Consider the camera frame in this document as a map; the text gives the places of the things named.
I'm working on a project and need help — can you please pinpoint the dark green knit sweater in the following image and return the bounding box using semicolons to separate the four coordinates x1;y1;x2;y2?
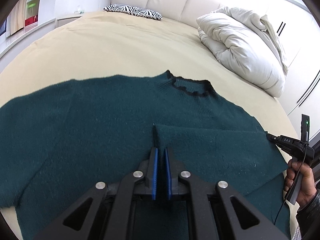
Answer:
1;72;290;239

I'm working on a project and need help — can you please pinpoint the right hand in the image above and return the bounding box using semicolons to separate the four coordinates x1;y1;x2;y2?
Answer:
284;161;316;209

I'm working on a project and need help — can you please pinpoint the white folded duvet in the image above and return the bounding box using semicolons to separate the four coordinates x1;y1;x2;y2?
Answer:
196;7;288;98

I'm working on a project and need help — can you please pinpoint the beige bed with sheet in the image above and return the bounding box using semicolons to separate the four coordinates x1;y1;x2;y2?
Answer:
1;12;296;237

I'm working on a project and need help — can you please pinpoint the zebra print pillow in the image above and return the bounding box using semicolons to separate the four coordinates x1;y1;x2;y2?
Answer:
103;4;163;21

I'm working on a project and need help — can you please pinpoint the white bedside table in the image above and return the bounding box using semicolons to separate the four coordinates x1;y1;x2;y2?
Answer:
56;14;82;28

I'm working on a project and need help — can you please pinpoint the red box on shelf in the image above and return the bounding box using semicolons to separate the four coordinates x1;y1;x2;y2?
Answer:
24;15;38;27

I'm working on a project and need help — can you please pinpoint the beige curtain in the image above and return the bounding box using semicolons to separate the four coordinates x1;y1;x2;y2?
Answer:
6;0;27;37

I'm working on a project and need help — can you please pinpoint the black cable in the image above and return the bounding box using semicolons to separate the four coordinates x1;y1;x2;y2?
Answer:
273;129;309;226

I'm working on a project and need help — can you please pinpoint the white wardrobe with black handles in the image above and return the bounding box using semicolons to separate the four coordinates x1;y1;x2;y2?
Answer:
273;0;319;139

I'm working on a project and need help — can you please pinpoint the white wall shelf unit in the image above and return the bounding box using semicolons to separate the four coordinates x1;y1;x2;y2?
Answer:
23;0;45;28

